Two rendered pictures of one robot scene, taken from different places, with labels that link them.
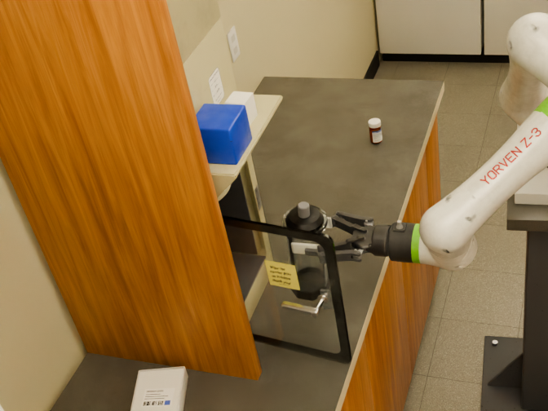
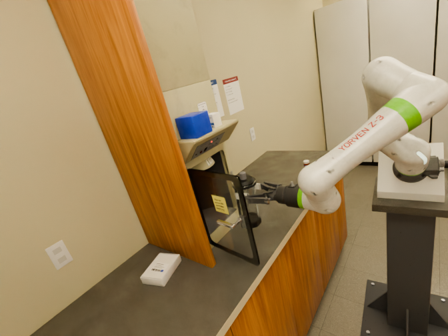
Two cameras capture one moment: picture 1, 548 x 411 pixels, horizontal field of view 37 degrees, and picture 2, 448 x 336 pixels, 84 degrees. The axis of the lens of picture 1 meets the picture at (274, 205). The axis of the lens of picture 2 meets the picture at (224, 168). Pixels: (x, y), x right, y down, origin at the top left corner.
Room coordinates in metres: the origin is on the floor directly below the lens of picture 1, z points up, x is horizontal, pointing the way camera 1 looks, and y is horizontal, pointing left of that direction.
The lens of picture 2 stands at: (0.52, -0.29, 1.72)
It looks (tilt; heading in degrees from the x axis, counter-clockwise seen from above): 20 degrees down; 17
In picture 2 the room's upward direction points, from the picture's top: 14 degrees counter-clockwise
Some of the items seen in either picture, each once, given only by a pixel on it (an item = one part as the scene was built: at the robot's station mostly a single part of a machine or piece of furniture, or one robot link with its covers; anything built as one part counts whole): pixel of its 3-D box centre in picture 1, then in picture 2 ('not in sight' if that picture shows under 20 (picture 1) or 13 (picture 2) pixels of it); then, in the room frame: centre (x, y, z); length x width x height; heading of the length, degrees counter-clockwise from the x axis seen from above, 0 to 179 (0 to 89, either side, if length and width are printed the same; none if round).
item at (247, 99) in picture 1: (240, 108); (213, 120); (1.61, 0.03, 1.54); 0.05 x 0.05 x 0.06; 61
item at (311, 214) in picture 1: (304, 215); (243, 179); (1.52, -0.07, 1.27); 0.09 x 0.09 x 0.07
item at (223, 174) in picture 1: (240, 149); (211, 140); (1.57, 0.05, 1.46); 0.32 x 0.12 x 0.10; 154
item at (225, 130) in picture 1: (219, 134); (194, 125); (1.50, 0.08, 1.56); 0.10 x 0.10 x 0.09; 64
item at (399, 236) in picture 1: (402, 240); (294, 195); (1.42, -0.28, 1.22); 0.09 x 0.06 x 0.12; 154
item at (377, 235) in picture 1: (371, 239); (277, 194); (1.45, -0.21, 1.21); 0.09 x 0.08 x 0.07; 64
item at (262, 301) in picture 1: (280, 291); (221, 215); (1.37, 0.02, 1.19); 0.30 x 0.01 x 0.40; 57
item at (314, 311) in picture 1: (304, 303); (229, 221); (1.30, -0.02, 1.20); 0.10 x 0.05 x 0.03; 57
